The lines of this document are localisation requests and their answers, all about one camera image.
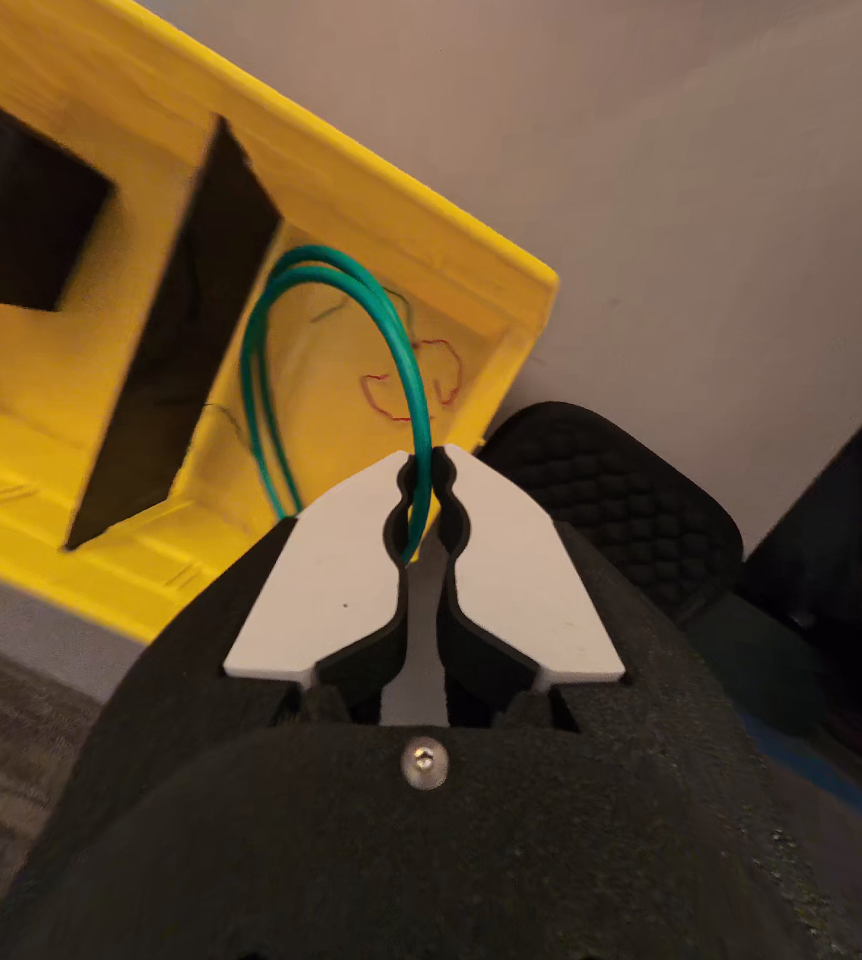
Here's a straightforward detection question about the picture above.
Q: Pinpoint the yellow bin with divider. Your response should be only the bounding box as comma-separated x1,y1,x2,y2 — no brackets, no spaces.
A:
0,0,561,645

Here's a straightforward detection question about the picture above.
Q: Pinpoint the green ethernet cable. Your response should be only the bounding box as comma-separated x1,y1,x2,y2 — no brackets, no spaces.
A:
242,245,433,565

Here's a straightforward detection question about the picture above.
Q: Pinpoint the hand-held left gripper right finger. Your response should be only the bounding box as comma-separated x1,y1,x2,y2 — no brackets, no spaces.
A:
431,444,627,726

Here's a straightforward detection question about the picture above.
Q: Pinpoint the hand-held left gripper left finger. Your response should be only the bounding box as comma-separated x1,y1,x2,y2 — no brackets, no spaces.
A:
223,450,423,726

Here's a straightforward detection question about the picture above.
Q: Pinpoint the black ethernet switch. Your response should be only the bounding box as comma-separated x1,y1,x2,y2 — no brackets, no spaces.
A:
0,91,115,312

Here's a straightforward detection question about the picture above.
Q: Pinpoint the red thread scrap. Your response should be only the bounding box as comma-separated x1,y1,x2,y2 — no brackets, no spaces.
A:
412,339,465,406
359,372,435,423

